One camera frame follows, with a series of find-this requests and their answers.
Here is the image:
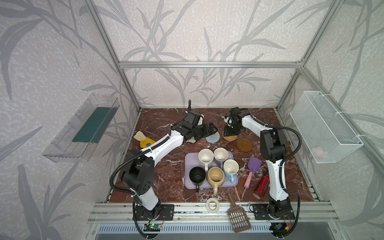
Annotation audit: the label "multicolour woven round coaster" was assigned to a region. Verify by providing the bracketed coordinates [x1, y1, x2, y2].
[186, 137, 196, 144]

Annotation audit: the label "grey woven round coaster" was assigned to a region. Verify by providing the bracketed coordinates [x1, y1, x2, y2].
[206, 132, 220, 144]

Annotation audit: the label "purple mug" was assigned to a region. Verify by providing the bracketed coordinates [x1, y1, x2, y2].
[214, 148, 229, 169]

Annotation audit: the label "white speckled mug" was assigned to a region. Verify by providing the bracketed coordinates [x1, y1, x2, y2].
[198, 149, 214, 172]

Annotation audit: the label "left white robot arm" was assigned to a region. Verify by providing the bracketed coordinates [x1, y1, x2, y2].
[109, 109, 218, 211]

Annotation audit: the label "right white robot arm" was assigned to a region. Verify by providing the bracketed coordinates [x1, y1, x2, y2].
[224, 107, 302, 202]

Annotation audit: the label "lavender plastic tray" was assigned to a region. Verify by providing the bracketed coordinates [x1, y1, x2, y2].
[183, 152, 240, 190]

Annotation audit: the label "light blue mug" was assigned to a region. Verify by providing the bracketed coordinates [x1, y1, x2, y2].
[223, 160, 239, 184]

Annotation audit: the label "purple pink spatula scoop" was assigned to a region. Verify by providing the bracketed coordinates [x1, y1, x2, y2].
[244, 157, 263, 189]

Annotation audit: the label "black mug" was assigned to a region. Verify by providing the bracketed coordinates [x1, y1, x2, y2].
[189, 167, 206, 193]

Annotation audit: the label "yellow work glove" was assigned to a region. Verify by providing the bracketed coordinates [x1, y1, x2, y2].
[133, 131, 156, 149]

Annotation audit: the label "beige mug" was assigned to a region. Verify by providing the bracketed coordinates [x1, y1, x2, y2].
[207, 167, 225, 196]

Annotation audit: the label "red bottle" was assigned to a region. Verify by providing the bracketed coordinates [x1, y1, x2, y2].
[255, 175, 270, 198]

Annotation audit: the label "white tape roll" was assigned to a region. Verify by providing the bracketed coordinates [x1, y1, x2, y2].
[206, 198, 220, 215]

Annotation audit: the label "brown slotted litter scoop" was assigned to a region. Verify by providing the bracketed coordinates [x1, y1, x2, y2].
[227, 192, 252, 233]

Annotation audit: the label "green circuit board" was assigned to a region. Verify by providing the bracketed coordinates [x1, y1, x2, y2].
[143, 223, 162, 232]

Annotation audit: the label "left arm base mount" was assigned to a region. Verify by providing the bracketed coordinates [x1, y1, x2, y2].
[134, 204, 175, 221]

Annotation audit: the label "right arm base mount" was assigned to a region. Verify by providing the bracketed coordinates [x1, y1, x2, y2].
[249, 198, 296, 220]

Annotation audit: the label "white wire mesh basket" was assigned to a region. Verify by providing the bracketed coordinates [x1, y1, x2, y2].
[290, 91, 364, 164]

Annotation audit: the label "clear plastic wall shelf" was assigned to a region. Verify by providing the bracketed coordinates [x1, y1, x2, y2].
[43, 94, 120, 163]

